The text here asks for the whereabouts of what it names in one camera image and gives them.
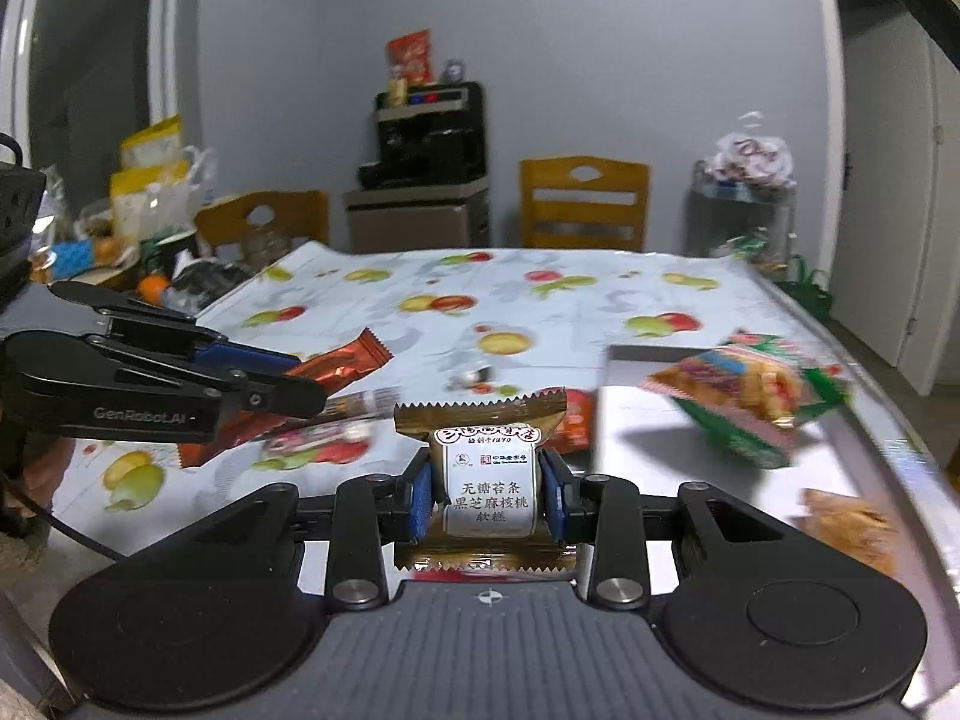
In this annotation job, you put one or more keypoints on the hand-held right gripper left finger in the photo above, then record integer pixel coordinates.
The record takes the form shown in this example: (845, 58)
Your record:
(421, 501)

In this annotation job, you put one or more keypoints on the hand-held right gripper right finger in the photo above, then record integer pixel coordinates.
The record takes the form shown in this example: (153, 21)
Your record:
(555, 501)

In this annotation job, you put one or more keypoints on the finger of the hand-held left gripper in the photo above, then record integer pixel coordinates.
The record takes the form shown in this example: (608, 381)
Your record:
(240, 357)
(270, 394)

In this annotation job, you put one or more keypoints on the brown white-label snack packet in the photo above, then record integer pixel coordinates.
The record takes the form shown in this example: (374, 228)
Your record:
(484, 480)

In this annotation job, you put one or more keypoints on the large red snack packet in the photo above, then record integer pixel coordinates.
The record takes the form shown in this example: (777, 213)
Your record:
(337, 367)

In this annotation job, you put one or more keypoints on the grey cardboard box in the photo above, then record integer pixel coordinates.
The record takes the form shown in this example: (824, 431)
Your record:
(660, 465)

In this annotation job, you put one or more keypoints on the small silver candy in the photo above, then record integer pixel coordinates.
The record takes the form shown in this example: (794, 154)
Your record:
(472, 379)

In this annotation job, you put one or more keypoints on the green orange snack bag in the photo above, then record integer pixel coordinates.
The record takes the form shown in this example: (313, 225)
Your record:
(742, 397)

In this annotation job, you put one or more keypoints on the person's left hand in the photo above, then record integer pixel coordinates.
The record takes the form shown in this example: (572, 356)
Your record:
(49, 480)

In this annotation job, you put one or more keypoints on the blue packet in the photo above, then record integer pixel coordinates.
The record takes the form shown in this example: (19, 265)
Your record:
(75, 255)

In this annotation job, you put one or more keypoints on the red white snack packet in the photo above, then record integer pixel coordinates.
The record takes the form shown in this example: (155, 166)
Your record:
(322, 444)

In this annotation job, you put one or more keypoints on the black bag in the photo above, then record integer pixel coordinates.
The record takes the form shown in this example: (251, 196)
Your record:
(210, 283)

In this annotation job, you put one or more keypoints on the small orange-red snack packet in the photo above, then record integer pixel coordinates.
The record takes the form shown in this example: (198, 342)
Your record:
(577, 424)

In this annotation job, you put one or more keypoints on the brown stick snack packet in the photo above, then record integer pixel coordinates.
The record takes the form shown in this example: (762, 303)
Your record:
(367, 403)

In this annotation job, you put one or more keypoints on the orange cap bottle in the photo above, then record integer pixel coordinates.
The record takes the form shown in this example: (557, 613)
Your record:
(154, 286)

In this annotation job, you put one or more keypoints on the large yellow bag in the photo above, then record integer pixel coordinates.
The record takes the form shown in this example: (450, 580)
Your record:
(142, 202)

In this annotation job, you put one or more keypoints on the wooden chair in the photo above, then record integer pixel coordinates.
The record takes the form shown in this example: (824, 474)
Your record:
(262, 219)
(585, 202)

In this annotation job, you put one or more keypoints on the small yellow bag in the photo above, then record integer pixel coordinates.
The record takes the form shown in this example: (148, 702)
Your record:
(154, 142)

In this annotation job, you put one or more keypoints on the fruit print tablecloth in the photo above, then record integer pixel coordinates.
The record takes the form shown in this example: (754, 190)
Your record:
(450, 330)

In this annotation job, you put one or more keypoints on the black water dispenser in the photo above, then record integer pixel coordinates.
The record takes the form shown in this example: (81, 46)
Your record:
(424, 165)

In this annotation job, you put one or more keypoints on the orange-brown snack packet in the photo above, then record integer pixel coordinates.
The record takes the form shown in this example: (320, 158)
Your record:
(851, 532)

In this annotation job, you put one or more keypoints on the yellow box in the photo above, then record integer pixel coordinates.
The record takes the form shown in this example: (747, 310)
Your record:
(397, 91)

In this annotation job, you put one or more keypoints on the green foil packet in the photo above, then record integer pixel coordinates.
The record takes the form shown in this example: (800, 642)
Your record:
(744, 246)

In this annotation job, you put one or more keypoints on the green basket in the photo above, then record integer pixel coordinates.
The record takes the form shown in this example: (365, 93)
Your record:
(806, 286)

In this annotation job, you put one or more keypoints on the metal trolley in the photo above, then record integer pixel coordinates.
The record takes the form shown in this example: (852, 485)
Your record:
(739, 217)

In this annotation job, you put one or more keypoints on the red snack bag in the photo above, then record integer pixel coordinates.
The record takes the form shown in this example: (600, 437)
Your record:
(411, 58)

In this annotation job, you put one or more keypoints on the white plastic bag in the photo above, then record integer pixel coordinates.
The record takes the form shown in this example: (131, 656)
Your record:
(754, 159)

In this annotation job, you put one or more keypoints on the white door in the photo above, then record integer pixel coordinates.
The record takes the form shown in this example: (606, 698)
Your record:
(892, 202)

